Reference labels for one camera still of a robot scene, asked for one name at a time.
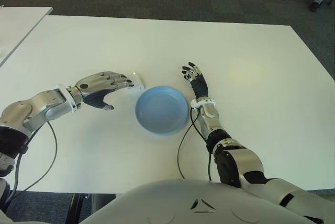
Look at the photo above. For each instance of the white side table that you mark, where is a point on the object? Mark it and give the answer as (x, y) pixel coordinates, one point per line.
(18, 25)

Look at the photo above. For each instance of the grey robot torso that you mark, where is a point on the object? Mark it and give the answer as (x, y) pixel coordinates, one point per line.
(183, 203)

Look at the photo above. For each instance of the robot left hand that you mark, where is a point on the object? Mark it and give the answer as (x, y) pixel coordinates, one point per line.
(96, 88)

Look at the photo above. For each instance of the blue plate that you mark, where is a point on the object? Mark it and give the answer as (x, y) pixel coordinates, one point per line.
(161, 110)

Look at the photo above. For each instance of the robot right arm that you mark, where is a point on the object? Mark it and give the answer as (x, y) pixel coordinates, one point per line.
(243, 158)

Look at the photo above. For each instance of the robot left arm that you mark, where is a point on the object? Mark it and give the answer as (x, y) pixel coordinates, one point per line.
(39, 106)

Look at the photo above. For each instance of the white charger plug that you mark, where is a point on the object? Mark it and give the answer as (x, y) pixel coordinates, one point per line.
(138, 82)

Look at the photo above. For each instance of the black table frame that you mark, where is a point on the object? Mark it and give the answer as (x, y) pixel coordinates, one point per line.
(78, 208)

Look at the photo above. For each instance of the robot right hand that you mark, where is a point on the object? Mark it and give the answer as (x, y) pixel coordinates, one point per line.
(199, 85)

